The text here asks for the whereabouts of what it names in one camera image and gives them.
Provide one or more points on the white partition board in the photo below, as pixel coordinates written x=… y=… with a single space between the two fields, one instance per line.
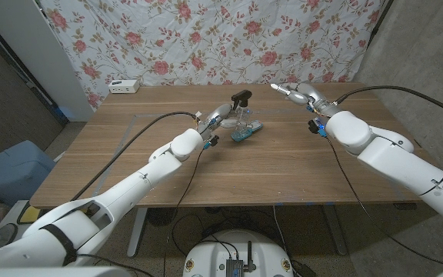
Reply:
x=33 y=46

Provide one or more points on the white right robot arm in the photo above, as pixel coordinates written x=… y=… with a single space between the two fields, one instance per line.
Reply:
x=398 y=165

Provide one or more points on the yellow black floor pad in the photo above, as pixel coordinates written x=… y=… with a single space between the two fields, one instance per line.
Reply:
x=29 y=213

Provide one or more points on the floral backdrop cloth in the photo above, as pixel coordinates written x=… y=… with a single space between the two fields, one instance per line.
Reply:
x=206 y=38

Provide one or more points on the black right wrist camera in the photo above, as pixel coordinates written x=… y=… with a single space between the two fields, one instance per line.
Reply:
x=317 y=127

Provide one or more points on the clear plastic bottle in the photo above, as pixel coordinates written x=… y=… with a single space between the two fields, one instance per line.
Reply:
x=243 y=115

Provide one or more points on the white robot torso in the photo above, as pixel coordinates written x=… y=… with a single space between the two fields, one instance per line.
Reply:
x=214 y=254

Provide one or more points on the white power strip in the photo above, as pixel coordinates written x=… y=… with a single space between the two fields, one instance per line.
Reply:
x=123 y=86

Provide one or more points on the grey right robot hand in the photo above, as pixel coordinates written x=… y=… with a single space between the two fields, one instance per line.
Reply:
x=310 y=94

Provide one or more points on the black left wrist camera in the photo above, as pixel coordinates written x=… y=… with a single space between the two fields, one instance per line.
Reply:
x=212 y=141

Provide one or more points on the black trigger spray cap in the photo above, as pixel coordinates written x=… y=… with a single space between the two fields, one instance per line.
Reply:
x=241 y=96

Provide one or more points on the white table leg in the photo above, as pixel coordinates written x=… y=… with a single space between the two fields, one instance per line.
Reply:
x=137 y=231

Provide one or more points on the black round floor fan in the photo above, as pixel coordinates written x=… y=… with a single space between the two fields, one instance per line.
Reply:
x=162 y=216

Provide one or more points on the blue storage bin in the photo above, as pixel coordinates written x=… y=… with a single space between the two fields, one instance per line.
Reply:
x=10 y=169

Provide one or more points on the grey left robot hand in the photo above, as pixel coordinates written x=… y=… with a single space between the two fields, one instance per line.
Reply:
x=219 y=113

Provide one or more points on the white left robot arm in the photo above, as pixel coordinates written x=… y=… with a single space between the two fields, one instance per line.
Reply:
x=129 y=188

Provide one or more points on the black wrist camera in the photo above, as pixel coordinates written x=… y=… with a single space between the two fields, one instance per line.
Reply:
x=212 y=141
x=317 y=127

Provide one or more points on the teal toy phone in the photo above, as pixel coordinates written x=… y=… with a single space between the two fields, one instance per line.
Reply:
x=240 y=135

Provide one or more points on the grey table leg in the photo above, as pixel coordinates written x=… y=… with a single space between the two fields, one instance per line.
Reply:
x=335 y=231

